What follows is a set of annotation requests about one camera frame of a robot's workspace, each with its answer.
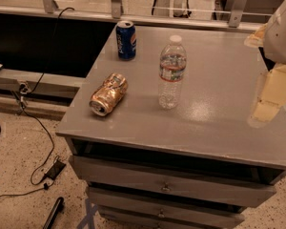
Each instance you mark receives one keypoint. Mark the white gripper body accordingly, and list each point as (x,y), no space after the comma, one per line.
(282,32)

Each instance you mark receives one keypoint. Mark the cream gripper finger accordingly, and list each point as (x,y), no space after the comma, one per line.
(270,96)
(255,39)

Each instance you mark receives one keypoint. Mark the clear plastic water bottle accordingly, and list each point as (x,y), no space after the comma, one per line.
(172,67)

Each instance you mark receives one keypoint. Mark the grey drawer cabinet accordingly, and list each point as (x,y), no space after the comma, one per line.
(206,134)

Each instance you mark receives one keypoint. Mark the middle grey drawer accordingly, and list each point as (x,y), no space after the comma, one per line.
(164,210)

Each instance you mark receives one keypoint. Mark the grey drawer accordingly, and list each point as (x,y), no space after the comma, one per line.
(164,210)
(109,213)
(214,189)

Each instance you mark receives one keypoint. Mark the blue Pepsi can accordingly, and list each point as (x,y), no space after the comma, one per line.
(126,39)

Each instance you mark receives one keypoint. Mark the crushed gold soda can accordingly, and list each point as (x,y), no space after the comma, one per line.
(108,94)

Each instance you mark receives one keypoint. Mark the bottom grey drawer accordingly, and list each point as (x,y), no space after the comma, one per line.
(109,213)

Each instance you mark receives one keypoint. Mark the top grey drawer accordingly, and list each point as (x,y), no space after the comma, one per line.
(214,189)

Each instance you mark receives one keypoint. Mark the black power adapter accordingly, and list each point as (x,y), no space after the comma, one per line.
(55,170)

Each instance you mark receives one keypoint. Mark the black bar on floor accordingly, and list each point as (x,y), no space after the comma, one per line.
(56,209)

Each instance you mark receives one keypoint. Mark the metal window bracket right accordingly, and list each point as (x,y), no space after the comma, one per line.
(237,10)

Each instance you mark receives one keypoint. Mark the metal window bracket middle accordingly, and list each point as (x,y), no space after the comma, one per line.
(117,8)

